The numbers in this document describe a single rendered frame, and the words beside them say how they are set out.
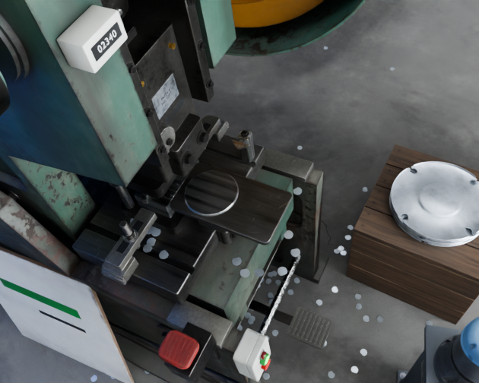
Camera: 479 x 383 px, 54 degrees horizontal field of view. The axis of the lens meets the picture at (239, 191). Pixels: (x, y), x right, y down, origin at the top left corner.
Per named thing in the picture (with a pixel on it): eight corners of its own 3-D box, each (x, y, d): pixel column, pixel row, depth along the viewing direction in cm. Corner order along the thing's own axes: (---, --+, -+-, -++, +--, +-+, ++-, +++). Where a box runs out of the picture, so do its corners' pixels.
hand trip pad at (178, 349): (207, 352, 95) (201, 340, 89) (193, 381, 93) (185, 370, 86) (179, 338, 98) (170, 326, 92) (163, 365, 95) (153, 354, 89)
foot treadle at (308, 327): (332, 326, 153) (333, 320, 149) (321, 354, 148) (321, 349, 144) (180, 261, 173) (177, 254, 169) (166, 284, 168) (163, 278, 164)
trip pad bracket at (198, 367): (225, 357, 111) (211, 330, 95) (205, 397, 106) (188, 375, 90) (203, 346, 113) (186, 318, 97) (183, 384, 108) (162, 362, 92)
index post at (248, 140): (255, 154, 121) (252, 129, 113) (251, 163, 120) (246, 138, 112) (245, 151, 122) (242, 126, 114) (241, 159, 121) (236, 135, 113)
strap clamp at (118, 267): (164, 225, 112) (153, 201, 103) (125, 285, 104) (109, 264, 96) (144, 216, 114) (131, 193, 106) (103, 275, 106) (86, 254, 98)
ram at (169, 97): (220, 137, 101) (193, 18, 77) (185, 190, 94) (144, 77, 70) (153, 117, 107) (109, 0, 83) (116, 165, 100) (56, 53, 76)
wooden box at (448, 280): (485, 237, 176) (519, 183, 148) (456, 325, 159) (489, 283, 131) (382, 199, 191) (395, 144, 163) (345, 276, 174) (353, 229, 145)
